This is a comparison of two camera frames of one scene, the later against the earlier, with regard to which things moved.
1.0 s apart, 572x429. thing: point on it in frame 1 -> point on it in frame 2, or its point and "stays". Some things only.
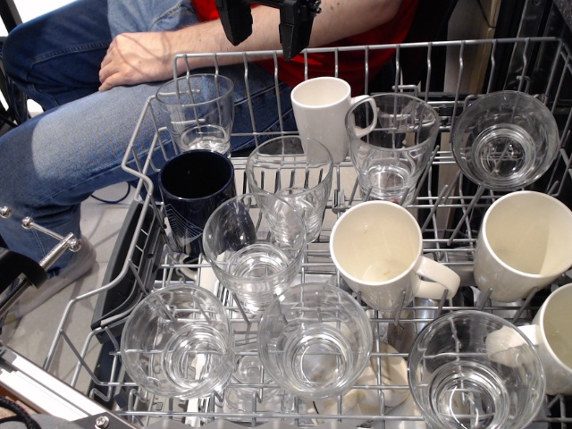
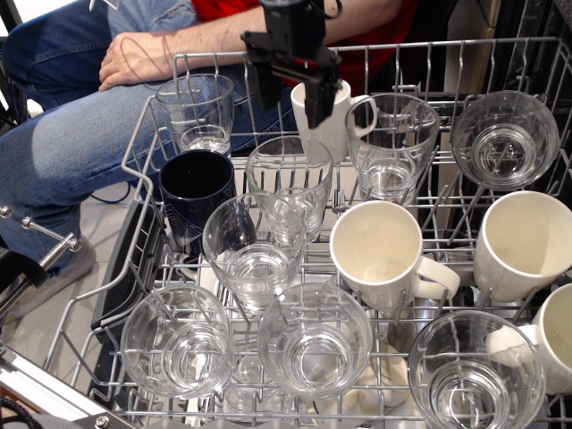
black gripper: [295, 26] -> [294, 42]
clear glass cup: [315, 340] stays
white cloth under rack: [382, 391] stays
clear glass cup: [298, 168] stays
